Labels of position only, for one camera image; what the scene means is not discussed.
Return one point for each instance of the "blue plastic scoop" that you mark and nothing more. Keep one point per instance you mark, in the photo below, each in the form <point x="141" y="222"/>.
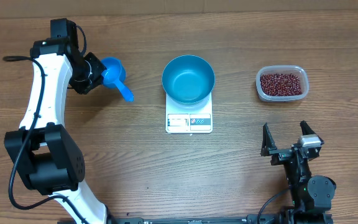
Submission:
<point x="114" y="76"/>

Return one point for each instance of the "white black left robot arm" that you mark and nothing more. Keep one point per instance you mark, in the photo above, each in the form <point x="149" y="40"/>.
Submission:
<point x="48" y="164"/>

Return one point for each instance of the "teal plastic bowl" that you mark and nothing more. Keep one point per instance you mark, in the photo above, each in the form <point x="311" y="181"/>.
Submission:
<point x="188" y="79"/>

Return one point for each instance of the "clear plastic food container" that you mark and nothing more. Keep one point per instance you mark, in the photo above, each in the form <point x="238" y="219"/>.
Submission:
<point x="294" y="69"/>

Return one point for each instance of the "white digital kitchen scale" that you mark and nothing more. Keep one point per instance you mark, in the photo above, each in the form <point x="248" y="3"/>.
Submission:
<point x="189" y="119"/>

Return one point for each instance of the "red adzuki beans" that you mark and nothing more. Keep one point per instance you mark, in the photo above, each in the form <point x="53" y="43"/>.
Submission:
<point x="280" y="84"/>

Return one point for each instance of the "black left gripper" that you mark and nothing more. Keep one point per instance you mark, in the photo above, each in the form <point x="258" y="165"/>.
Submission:
<point x="85" y="88"/>

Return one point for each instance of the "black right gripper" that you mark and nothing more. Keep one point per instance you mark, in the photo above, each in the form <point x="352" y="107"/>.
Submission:
<point x="267" y="149"/>

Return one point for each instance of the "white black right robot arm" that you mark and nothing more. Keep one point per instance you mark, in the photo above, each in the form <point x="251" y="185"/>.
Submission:
<point x="311" y="195"/>

